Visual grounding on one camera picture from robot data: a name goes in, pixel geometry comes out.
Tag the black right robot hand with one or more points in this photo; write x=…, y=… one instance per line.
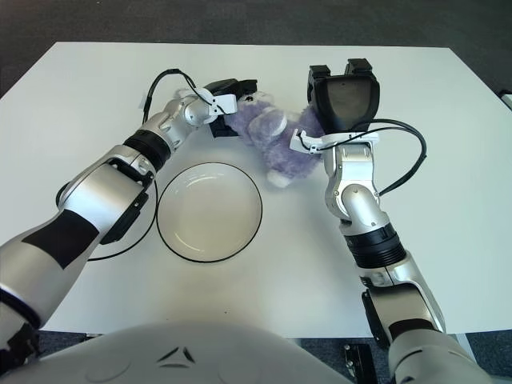
x=344, y=100

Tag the purple plush rabbit doll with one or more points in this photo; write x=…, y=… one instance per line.
x=276, y=136

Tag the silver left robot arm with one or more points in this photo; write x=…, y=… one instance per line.
x=100, y=208

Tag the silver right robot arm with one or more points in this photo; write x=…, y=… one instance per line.
x=360, y=208

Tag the white plate black rim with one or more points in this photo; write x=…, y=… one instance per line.
x=208, y=214

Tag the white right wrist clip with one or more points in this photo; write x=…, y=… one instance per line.
x=352, y=138

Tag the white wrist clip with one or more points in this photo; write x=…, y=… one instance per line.
x=226, y=105
x=352, y=138

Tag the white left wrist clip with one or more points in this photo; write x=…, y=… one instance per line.
x=226, y=105

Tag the grey furniture edge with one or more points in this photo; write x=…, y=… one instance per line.
x=506, y=99

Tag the grey table leg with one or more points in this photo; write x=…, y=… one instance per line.
x=464, y=340

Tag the silver robot torso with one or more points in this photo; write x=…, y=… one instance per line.
x=180, y=360

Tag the black metal bracket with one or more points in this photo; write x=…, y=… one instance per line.
x=360, y=360

